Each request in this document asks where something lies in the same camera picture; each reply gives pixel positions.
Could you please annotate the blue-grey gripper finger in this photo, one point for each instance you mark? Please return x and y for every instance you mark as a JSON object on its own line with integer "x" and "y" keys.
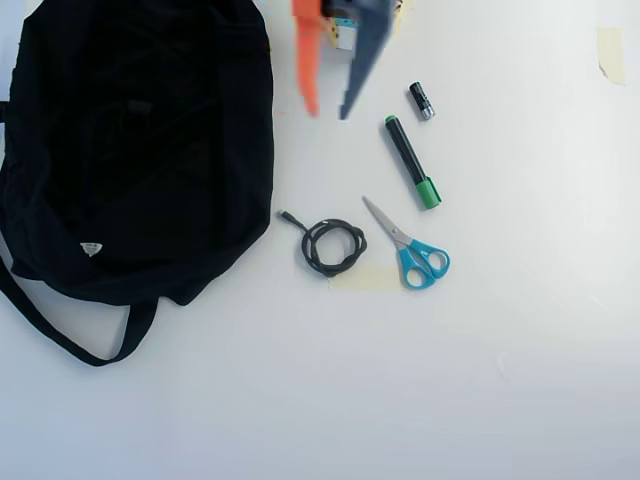
{"x": 365, "y": 55}

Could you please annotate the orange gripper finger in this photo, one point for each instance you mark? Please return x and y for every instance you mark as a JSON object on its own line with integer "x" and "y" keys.
{"x": 307, "y": 60}

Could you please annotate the black fabric bag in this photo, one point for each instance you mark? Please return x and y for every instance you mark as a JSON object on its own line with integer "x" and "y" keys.
{"x": 125, "y": 200}

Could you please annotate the yellow perforated base block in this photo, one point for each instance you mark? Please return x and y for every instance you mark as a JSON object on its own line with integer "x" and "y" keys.
{"x": 330, "y": 35}

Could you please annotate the black cylindrical battery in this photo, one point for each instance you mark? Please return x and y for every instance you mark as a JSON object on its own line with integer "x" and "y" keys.
{"x": 420, "y": 100}

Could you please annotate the black marker with green cap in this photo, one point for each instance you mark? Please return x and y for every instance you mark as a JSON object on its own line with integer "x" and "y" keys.
{"x": 410, "y": 155}

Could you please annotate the beige masking tape piece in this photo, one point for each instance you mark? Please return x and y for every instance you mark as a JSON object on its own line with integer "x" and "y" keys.
{"x": 611, "y": 55}
{"x": 370, "y": 280}

